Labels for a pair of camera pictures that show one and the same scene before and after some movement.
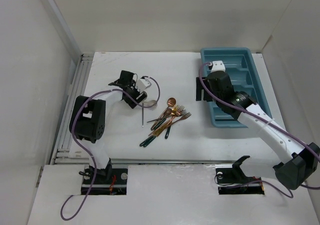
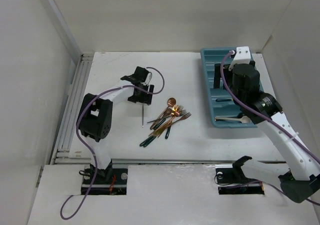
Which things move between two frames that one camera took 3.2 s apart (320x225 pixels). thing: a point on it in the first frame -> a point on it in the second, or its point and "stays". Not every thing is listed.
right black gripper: [199, 86] -> [217, 75]
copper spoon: [171, 102] stays
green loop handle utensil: [147, 142] stays
